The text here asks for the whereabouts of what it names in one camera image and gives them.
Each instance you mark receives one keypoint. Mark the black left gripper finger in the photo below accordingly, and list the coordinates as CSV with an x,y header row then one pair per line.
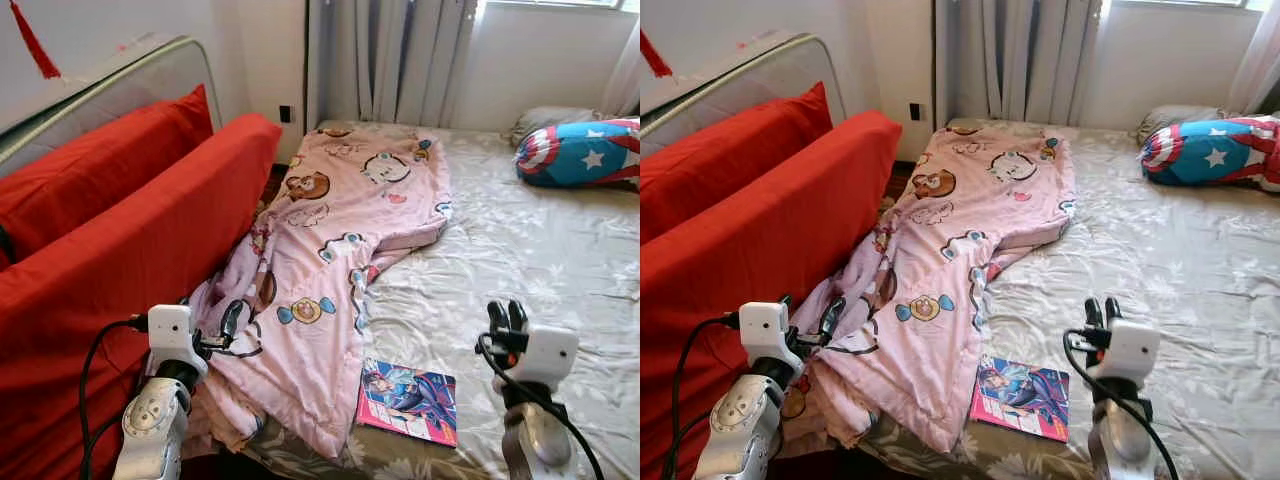
x,y
832,318
233,320

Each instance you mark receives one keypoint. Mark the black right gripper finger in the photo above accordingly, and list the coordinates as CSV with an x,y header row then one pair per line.
x,y
1094,314
1113,312
497,318
518,316

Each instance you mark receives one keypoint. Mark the colourful comic book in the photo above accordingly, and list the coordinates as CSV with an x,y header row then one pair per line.
x,y
1020,398
410,400

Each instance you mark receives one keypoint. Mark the bed with grey floral sheet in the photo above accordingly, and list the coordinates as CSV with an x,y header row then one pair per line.
x,y
530,250
1170,250

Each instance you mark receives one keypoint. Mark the large red fabric cushion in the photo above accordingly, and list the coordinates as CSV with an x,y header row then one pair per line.
x,y
760,260
130,260
110,160
740,155

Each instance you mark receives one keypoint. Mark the pink cartoon print blanket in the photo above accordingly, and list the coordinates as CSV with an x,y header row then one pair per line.
x,y
340,260
960,260

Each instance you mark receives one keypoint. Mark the star and stripes bolster pillow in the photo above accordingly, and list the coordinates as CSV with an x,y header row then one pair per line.
x,y
580,155
1210,155

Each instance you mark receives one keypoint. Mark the grey floral pillow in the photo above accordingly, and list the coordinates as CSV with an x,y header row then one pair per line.
x,y
1175,120
545,122

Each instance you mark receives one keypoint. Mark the red hanging tassel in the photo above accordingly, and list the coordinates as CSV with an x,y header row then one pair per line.
x,y
655,55
35,45

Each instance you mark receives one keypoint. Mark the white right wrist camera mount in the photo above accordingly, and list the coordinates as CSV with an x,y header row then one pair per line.
x,y
1135,350
550,355

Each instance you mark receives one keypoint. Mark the window with white frame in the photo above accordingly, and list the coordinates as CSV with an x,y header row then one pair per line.
x,y
1190,4
560,4

